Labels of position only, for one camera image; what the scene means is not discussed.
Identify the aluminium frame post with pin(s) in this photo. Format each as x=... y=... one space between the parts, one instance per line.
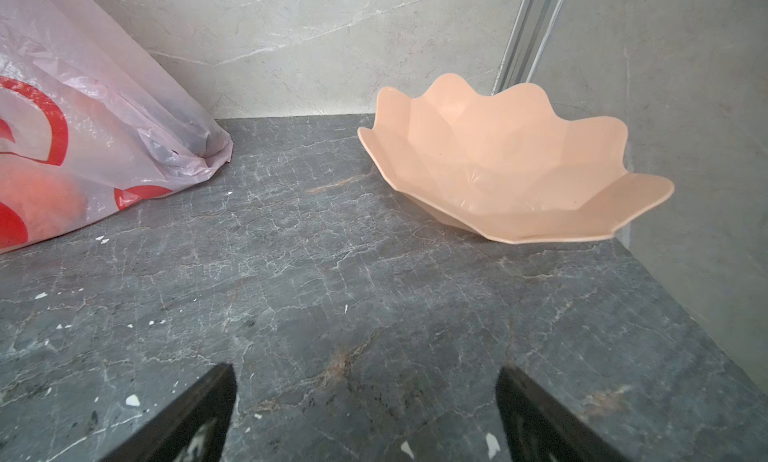
x=534 y=22

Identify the peach scalloped plastic bowl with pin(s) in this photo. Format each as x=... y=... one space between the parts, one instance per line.
x=507 y=167

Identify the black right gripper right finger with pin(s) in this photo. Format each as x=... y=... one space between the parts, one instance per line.
x=539 y=428

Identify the pink printed plastic bag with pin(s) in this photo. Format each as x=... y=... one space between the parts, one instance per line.
x=90 y=123

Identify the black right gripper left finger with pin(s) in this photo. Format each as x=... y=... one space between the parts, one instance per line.
x=193 y=427

